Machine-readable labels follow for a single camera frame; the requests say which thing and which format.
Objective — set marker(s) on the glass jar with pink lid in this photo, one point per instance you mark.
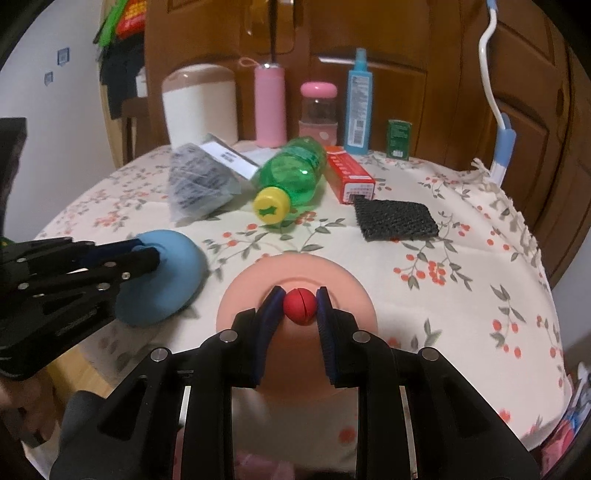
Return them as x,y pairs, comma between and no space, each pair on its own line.
318,134

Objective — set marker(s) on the black scouring pad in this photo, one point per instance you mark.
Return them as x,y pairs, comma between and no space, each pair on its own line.
392,219

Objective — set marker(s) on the green plastic bottle yellow cap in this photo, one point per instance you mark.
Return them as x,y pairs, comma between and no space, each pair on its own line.
295,170

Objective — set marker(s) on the grey plastic packet white label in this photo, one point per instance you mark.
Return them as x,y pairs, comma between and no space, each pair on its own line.
194,180

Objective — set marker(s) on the cream bin with pink rim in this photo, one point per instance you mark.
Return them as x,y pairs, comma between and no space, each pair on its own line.
198,110

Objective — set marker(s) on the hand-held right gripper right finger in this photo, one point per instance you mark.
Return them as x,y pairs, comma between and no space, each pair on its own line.
323,318

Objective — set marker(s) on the dark hanging clothes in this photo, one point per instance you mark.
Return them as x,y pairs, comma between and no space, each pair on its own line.
120,69

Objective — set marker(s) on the wooden wardrobe door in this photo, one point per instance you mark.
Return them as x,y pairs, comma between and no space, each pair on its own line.
438,69

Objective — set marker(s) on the red hanging packet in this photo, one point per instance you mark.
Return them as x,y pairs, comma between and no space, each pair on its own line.
131,18

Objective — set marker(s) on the small green box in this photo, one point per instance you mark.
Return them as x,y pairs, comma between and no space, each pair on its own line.
399,138

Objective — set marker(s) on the floral tablecloth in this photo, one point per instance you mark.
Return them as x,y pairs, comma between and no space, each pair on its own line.
461,323

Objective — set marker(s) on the red cardboard box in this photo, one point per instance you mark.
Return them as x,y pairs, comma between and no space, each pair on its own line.
348,173

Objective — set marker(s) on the pink flask bottle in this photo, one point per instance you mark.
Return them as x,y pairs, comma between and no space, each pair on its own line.
271,106

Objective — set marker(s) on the blue spray bottle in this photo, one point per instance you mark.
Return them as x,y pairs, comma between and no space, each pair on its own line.
358,106

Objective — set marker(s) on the colourful printed cloth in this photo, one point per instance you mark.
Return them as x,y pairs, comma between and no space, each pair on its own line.
577,415

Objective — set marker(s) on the wooden chair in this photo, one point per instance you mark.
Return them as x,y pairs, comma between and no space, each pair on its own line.
134,108

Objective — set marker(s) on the blue bowl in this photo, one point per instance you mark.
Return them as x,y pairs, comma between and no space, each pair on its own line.
180,272

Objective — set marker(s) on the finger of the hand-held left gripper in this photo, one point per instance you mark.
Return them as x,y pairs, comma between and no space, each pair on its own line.
115,249
141,262

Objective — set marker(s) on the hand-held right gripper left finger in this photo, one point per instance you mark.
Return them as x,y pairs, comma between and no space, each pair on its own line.
270,316

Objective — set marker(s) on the pink plate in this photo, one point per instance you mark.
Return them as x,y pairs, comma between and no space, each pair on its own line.
344,286

